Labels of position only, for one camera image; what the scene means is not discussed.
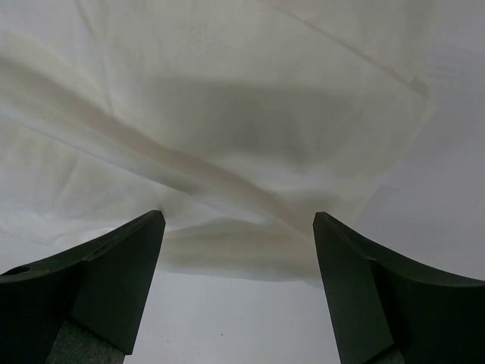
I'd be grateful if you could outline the white tank top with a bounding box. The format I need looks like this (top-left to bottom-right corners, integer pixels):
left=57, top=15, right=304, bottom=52
left=1, top=1, right=484, bottom=285

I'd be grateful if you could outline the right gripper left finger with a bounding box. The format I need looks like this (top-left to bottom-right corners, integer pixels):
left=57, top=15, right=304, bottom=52
left=1, top=210, right=165, bottom=363

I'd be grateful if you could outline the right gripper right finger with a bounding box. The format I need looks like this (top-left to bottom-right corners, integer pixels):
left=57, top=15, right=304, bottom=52
left=313, top=212, right=484, bottom=363

